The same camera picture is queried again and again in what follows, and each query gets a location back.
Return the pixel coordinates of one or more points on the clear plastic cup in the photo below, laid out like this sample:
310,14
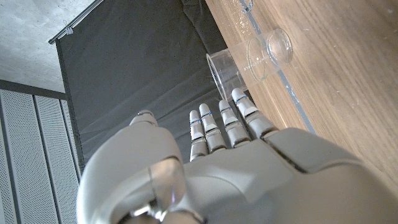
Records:
248,62

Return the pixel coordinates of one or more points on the black backdrop curtain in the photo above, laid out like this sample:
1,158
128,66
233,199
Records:
130,68

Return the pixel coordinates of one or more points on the black backdrop stand pole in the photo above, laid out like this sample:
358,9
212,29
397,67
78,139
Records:
77,23

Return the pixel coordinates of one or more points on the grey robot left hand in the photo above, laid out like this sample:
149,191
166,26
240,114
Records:
248,180

